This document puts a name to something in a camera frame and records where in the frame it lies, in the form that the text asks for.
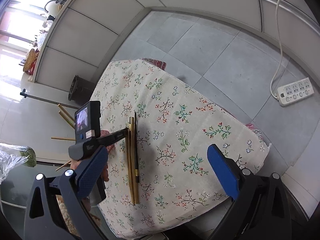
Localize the bamboo chopstick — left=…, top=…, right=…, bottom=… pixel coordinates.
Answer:
left=59, top=111, right=75, bottom=129
left=57, top=104, right=74, bottom=121
left=51, top=137, right=75, bottom=141
left=129, top=116, right=136, bottom=205
left=133, top=118, right=139, bottom=204
left=126, top=119, right=132, bottom=202
left=55, top=159, right=72, bottom=171

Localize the curved kitchen faucet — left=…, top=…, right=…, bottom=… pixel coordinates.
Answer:
left=44, top=0, right=61, bottom=13

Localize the person's left hand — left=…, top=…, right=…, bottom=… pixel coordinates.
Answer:
left=69, top=159, right=111, bottom=183

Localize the black chopstick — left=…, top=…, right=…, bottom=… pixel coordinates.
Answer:
left=133, top=113, right=140, bottom=183

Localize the dark brown trash bin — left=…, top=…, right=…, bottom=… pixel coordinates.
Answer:
left=68, top=75, right=95, bottom=105

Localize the plastic bag of greens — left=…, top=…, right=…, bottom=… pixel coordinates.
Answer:
left=0, top=142, right=36, bottom=183

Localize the floral tablecloth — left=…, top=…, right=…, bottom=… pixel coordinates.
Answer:
left=92, top=59, right=270, bottom=239

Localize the wicker basket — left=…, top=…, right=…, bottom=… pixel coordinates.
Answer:
left=23, top=48, right=38, bottom=72

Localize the white power strip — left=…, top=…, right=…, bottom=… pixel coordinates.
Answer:
left=277, top=77, right=314, bottom=107

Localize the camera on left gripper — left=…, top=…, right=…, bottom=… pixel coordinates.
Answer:
left=75, top=101, right=101, bottom=144

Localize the mop with grey handle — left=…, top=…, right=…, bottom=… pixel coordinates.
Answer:
left=20, top=88, right=79, bottom=109

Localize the white power cable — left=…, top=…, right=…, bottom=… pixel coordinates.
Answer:
left=269, top=0, right=287, bottom=99

